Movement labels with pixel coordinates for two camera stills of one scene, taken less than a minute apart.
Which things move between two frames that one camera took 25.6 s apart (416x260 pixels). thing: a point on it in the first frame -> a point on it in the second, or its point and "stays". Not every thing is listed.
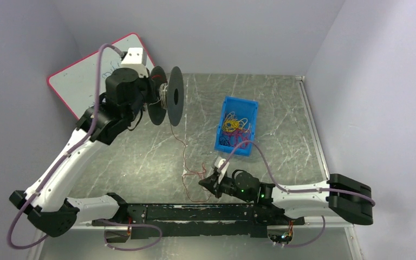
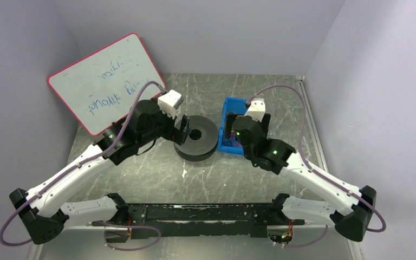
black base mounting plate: [192, 220] stays
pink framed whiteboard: [76, 84] stays
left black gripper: [150, 91] -> [176, 130]
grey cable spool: [170, 96] -> [201, 141]
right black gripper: [216, 184] -> [232, 119]
